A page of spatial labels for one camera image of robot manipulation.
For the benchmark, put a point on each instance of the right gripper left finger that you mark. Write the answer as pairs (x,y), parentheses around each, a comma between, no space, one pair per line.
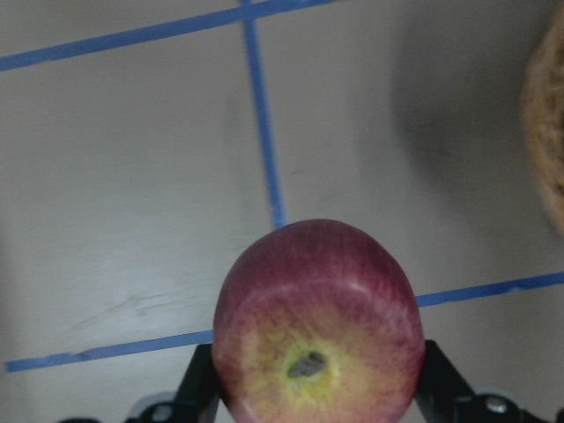
(197,398)

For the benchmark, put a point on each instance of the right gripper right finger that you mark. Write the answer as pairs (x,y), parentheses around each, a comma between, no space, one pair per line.
(441,388)

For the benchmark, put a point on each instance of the red yellow apple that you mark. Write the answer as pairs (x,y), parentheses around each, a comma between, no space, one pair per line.
(317,322)

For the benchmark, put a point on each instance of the wicker basket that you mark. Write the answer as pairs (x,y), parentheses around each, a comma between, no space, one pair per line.
(542,117)

